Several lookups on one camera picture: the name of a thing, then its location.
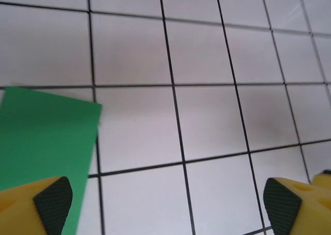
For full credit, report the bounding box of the green paper sheet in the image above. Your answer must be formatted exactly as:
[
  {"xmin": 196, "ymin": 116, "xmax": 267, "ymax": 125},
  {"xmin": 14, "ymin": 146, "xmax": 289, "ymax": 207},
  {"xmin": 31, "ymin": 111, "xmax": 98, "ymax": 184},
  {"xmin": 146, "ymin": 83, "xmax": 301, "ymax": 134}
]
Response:
[{"xmin": 0, "ymin": 85, "xmax": 103, "ymax": 235}]

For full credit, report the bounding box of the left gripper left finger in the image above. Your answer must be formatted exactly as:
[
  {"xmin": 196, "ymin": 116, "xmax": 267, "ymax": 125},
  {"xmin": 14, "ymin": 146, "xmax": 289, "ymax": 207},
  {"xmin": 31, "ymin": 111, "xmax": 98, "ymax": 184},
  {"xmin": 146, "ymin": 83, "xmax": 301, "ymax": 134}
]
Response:
[{"xmin": 0, "ymin": 176, "xmax": 73, "ymax": 235}]

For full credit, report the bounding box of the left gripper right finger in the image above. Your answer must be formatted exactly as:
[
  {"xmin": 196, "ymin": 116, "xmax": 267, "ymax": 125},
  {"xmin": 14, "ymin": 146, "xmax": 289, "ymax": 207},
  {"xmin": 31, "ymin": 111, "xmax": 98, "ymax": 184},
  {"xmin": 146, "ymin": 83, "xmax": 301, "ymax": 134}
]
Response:
[{"xmin": 263, "ymin": 169, "xmax": 331, "ymax": 235}]

